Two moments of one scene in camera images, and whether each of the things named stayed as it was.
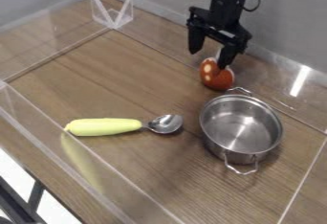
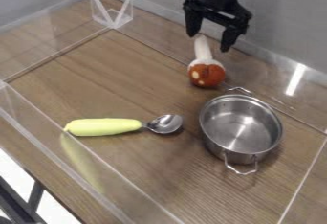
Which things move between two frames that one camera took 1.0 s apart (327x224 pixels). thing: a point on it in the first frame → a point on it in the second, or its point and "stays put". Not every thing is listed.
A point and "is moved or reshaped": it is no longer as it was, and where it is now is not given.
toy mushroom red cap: [215, 77] is moved or reshaped
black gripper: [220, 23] → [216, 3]
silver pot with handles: [242, 128] stays put
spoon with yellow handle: [96, 126] stays put
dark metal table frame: [20, 212] stays put
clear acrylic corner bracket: [110, 17] stays put
